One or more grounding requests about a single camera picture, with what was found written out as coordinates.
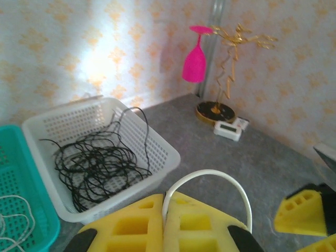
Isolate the black cable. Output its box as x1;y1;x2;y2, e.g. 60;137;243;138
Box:
39;106;153;213

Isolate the white cable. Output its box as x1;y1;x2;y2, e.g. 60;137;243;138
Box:
0;169;253;252

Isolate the white digital timer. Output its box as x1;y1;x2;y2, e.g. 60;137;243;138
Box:
213;121;244;143

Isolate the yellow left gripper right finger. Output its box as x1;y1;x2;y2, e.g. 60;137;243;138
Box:
162;191;265;252

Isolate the gold wire glass rack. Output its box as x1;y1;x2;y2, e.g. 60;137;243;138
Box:
195;23;279;125

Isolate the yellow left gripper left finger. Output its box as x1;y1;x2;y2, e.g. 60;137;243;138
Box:
62;194;165;252

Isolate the teal perforated plastic basket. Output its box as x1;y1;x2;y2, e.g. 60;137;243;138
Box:
0;125;62;252

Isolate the white perforated plastic basket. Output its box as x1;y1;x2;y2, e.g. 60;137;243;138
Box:
22;96;182;226

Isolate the small printed card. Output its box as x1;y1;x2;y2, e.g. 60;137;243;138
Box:
234;117;250;130

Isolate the aluminium frame post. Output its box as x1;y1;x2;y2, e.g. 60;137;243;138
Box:
197;0;227;98

